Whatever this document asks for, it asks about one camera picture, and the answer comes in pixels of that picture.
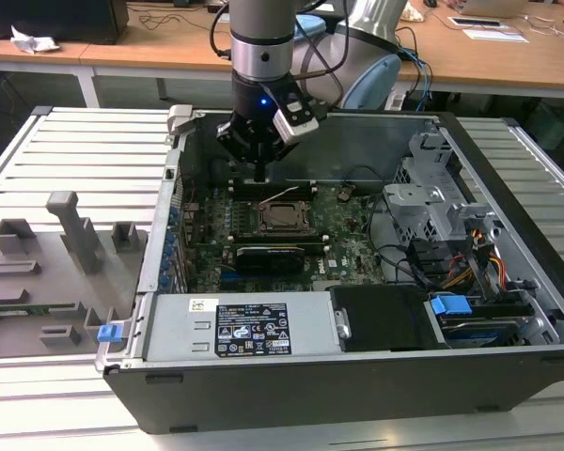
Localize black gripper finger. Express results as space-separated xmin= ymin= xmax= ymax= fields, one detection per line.
xmin=215 ymin=119 xmax=261 ymax=184
xmin=259 ymin=139 xmax=303 ymax=184

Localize thin metal locking lever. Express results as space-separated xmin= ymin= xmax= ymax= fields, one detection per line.
xmin=261 ymin=186 xmax=301 ymax=204

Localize silver green CPU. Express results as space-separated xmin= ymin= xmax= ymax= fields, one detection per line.
xmin=271 ymin=206 xmax=306 ymax=226

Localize metal socket cover frame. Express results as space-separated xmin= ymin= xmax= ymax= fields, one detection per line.
xmin=260 ymin=201 xmax=314 ymax=232

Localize black RAM slot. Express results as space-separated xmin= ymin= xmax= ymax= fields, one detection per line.
xmin=232 ymin=191 xmax=311 ymax=199
xmin=201 ymin=239 xmax=330 ymax=253
xmin=227 ymin=233 xmax=329 ymax=243
xmin=228 ymin=181 xmax=314 ymax=190

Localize black CPU socket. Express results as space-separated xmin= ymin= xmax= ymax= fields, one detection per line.
xmin=256 ymin=199 xmax=319 ymax=236

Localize black graphics card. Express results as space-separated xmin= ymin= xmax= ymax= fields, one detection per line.
xmin=234 ymin=242 xmax=307 ymax=276

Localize wooden desk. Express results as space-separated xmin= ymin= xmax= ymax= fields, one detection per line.
xmin=389 ymin=0 xmax=564 ymax=102
xmin=0 ymin=0 xmax=234 ymax=112

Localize green motherboard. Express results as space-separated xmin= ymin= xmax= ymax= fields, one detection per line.
xmin=178 ymin=180 xmax=391 ymax=295

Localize silver drive cage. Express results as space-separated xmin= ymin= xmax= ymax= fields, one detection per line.
xmin=383 ymin=131 xmax=504 ymax=245

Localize crumpled beige object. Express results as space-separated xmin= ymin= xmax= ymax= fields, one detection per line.
xmin=397 ymin=0 xmax=427 ymax=23

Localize silver power supply box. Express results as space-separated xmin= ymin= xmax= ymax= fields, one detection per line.
xmin=140 ymin=291 xmax=345 ymax=364

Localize black plastic shroud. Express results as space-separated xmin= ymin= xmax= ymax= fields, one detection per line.
xmin=329 ymin=284 xmax=446 ymax=354

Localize black monitor box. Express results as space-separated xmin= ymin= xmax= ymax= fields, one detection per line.
xmin=0 ymin=0 xmax=131 ymax=46

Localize crumpled white paper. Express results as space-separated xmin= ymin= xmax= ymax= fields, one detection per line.
xmin=9 ymin=23 xmax=61 ymax=54

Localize blue case latch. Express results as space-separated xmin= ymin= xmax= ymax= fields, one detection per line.
xmin=97 ymin=323 xmax=124 ymax=345

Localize hard disk in blue carrier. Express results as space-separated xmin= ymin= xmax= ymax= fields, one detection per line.
xmin=427 ymin=291 xmax=527 ymax=350

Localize white framed tablet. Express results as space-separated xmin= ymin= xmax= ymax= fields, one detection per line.
xmin=447 ymin=16 xmax=509 ymax=29

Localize grey parts rack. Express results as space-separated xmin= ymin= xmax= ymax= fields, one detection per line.
xmin=0 ymin=190 xmax=149 ymax=361

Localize white paper sheet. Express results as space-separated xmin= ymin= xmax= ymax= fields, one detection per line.
xmin=463 ymin=26 xmax=531 ymax=44

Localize black silver PC case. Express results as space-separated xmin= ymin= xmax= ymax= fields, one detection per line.
xmin=102 ymin=105 xmax=564 ymax=436

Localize silver laptop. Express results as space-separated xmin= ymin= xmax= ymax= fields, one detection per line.
xmin=460 ymin=0 xmax=530 ymax=19

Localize green RAM stick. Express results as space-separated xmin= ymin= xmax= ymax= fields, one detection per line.
xmin=0 ymin=303 xmax=76 ymax=315

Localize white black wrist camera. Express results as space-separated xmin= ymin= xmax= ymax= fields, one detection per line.
xmin=271 ymin=91 xmax=321 ymax=145

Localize grey case handle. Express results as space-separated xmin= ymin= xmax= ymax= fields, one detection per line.
xmin=167 ymin=104 xmax=195 ymax=138

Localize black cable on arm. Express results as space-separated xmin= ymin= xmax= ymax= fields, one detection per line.
xmin=290 ymin=18 xmax=352 ymax=109

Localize thin black wire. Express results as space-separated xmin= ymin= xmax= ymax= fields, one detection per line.
xmin=345 ymin=163 xmax=397 ymax=187

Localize thick black wire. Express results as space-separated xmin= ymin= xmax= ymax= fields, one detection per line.
xmin=368 ymin=192 xmax=429 ymax=288

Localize blue cables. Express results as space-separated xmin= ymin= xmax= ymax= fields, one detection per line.
xmin=401 ymin=44 xmax=436 ymax=114

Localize yellow red power wires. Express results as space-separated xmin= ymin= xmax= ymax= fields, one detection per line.
xmin=444 ymin=225 xmax=507 ymax=292

